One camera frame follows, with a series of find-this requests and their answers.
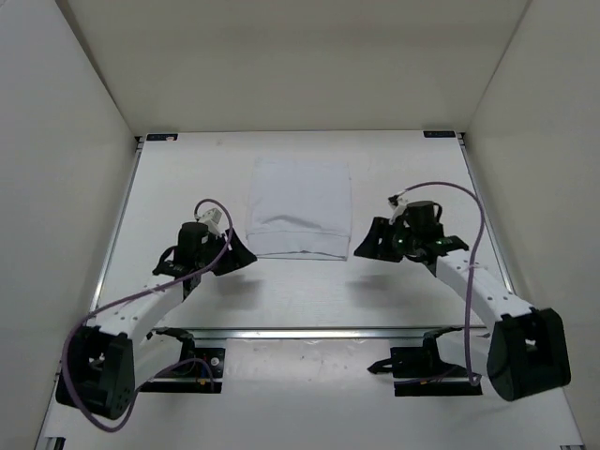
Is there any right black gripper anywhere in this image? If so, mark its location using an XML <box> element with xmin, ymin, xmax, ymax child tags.
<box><xmin>354</xmin><ymin>217</ymin><xmax>419</xmax><ymax>263</ymax></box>

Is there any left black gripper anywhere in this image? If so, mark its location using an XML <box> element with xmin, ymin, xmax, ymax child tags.
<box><xmin>199</xmin><ymin>226</ymin><xmax>258</xmax><ymax>275</ymax></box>

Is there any white skirt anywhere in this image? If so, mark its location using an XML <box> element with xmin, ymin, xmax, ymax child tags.
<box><xmin>246</xmin><ymin>157</ymin><xmax>353</xmax><ymax>261</ymax></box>

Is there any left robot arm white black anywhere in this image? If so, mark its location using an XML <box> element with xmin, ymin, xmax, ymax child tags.
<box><xmin>55</xmin><ymin>222</ymin><xmax>257</xmax><ymax>420</ymax></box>

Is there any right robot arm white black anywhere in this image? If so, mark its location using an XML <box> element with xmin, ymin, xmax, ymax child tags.
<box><xmin>354</xmin><ymin>201</ymin><xmax>571</xmax><ymax>401</ymax></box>

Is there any right corner marker label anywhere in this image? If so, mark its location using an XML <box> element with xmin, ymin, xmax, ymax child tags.
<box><xmin>423</xmin><ymin>130</ymin><xmax>456</xmax><ymax>139</ymax></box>

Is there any corner marker label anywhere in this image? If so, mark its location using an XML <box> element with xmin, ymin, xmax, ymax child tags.
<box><xmin>145</xmin><ymin>133</ymin><xmax>178</xmax><ymax>142</ymax></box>
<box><xmin>423</xmin><ymin>130</ymin><xmax>456</xmax><ymax>139</ymax></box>

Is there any left corner marker label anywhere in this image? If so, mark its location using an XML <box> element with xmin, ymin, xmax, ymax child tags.
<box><xmin>145</xmin><ymin>133</ymin><xmax>178</xmax><ymax>142</ymax></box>

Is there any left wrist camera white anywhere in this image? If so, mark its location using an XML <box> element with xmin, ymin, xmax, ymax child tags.
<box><xmin>194</xmin><ymin>208</ymin><xmax>222</xmax><ymax>235</ymax></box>

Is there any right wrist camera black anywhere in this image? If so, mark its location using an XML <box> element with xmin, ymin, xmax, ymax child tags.
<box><xmin>403</xmin><ymin>201</ymin><xmax>443</xmax><ymax>233</ymax></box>

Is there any aluminium front rail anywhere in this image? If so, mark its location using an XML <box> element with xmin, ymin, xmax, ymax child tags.
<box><xmin>154</xmin><ymin>327</ymin><xmax>493</xmax><ymax>341</ymax></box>

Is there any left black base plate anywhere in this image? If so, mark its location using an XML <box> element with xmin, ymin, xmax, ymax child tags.
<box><xmin>140</xmin><ymin>334</ymin><xmax>226</xmax><ymax>395</ymax></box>

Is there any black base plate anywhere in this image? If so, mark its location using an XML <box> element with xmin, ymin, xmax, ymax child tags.
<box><xmin>367</xmin><ymin>327</ymin><xmax>483</xmax><ymax>398</ymax></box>
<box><xmin>140</xmin><ymin>334</ymin><xmax>226</xmax><ymax>395</ymax></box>

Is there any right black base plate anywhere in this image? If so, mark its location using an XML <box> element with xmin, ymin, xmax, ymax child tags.
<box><xmin>367</xmin><ymin>327</ymin><xmax>483</xmax><ymax>398</ymax></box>

